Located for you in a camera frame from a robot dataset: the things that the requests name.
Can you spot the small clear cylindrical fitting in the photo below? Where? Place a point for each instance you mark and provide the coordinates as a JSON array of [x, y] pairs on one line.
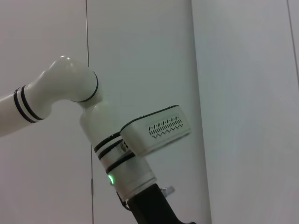
[[168, 190]]

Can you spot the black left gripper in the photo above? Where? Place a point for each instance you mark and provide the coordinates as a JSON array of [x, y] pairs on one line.
[[151, 207]]

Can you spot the white vented box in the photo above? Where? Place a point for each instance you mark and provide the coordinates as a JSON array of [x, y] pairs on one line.
[[158, 133]]

